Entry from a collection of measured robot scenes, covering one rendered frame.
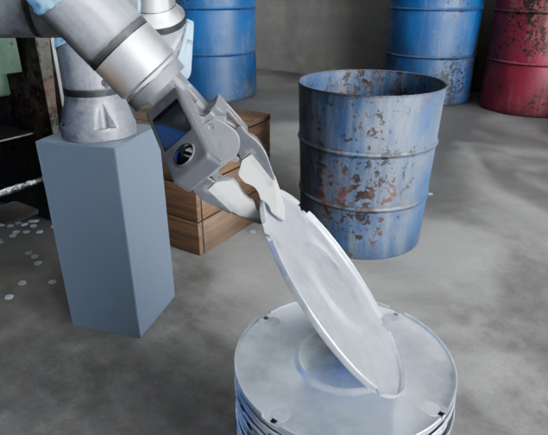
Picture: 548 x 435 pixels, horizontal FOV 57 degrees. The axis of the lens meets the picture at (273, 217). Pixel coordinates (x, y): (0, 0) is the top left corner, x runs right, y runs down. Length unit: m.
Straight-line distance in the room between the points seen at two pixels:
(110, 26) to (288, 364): 0.46
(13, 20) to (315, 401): 0.56
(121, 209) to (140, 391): 0.36
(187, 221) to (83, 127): 0.54
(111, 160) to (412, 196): 0.83
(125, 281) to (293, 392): 0.59
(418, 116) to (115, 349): 0.93
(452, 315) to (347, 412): 0.73
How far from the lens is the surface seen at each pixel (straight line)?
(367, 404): 0.66
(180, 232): 1.54
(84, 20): 0.54
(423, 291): 1.41
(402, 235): 1.53
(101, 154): 1.05
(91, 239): 1.15
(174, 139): 0.51
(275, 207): 0.58
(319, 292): 0.58
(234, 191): 0.57
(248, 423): 0.70
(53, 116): 1.69
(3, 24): 0.68
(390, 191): 1.43
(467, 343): 1.26
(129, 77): 0.54
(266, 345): 0.73
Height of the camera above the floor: 0.74
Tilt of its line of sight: 25 degrees down
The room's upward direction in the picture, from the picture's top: straight up
